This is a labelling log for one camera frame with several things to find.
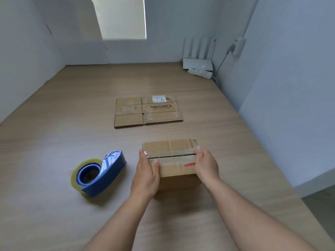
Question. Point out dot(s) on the person's right hand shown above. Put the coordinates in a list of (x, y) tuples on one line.
[(208, 167)]

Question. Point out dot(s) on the person's left hand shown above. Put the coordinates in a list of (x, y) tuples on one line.
[(145, 180)]

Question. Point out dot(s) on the peeled-surface cardboard box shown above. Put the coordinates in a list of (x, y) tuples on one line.
[(175, 169)]

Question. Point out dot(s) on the blue tape dispenser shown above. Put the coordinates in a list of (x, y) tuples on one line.
[(112, 169)]

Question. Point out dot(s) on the clear yellowish tape roll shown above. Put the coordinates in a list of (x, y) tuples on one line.
[(74, 180)]

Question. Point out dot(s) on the black-lettered cardboard box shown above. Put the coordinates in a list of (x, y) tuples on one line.
[(128, 111)]

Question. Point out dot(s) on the person's left forearm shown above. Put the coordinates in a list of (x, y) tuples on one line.
[(115, 227)]

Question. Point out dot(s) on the person's right forearm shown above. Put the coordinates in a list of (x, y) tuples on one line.
[(254, 219)]

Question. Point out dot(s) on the white power strip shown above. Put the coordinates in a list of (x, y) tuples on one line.
[(206, 74)]

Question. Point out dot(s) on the white router with antennas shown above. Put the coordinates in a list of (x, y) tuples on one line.
[(197, 64)]

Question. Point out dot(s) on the bright window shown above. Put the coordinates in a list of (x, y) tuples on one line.
[(123, 18)]

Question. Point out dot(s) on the white foam partition board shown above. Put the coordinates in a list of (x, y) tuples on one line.
[(26, 60)]

